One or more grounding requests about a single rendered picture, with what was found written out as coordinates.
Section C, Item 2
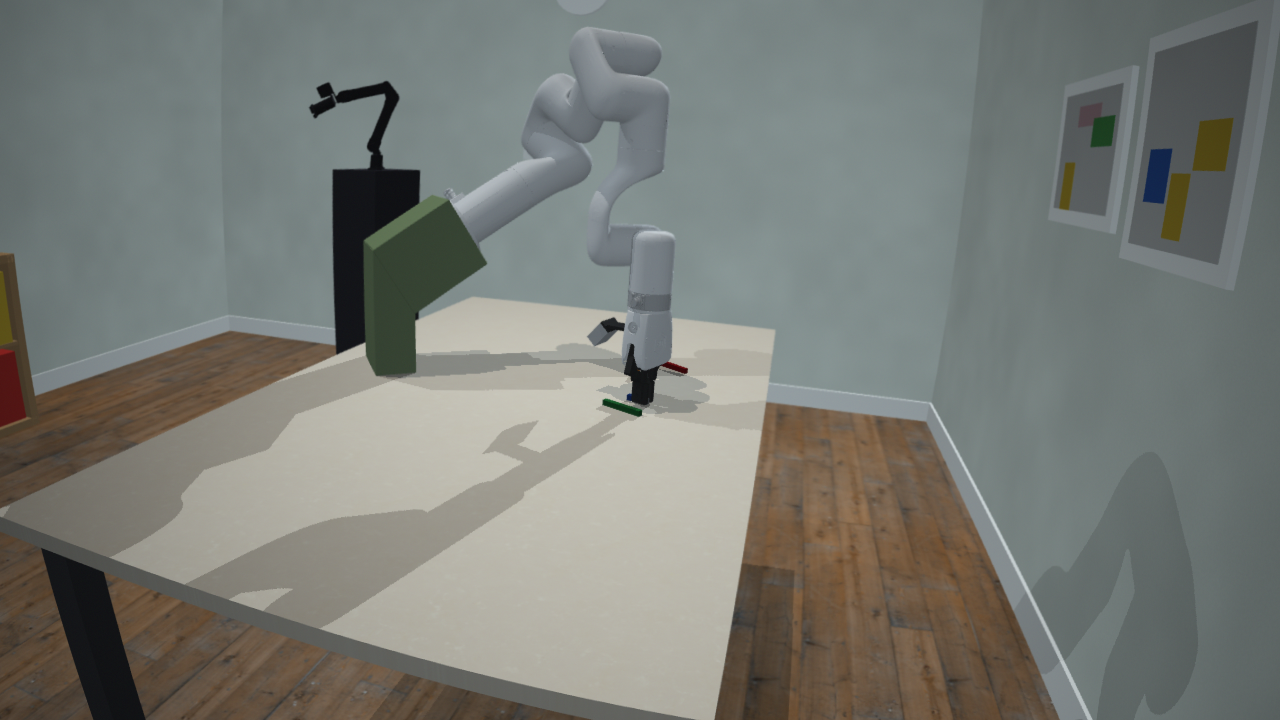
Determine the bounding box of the green rod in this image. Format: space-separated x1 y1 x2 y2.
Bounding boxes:
602 398 643 416

